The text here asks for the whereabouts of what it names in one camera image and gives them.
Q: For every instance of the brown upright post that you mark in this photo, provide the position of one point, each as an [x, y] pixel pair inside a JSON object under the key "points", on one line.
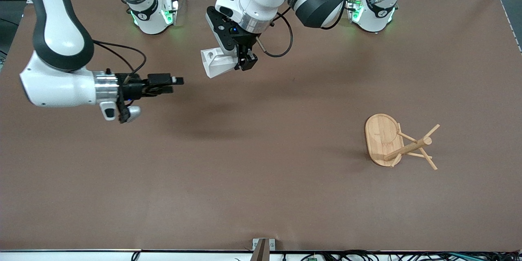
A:
{"points": [[261, 253]]}

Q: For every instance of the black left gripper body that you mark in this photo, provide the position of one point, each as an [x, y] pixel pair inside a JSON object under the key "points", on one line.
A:
{"points": [[243, 42]]}

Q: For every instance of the small metal bracket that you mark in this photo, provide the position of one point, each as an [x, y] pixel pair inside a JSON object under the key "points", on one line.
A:
{"points": [[272, 244]]}

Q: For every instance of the wooden cup rack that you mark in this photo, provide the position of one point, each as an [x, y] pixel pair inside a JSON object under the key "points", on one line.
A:
{"points": [[381, 138]]}

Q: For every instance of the white faceted cup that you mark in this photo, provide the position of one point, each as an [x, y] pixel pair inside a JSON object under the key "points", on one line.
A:
{"points": [[216, 63]]}

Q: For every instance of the brown table cover mat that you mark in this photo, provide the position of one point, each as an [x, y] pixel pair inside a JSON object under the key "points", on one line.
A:
{"points": [[244, 151]]}

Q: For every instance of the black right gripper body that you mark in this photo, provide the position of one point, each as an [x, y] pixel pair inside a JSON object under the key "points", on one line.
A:
{"points": [[133, 88]]}

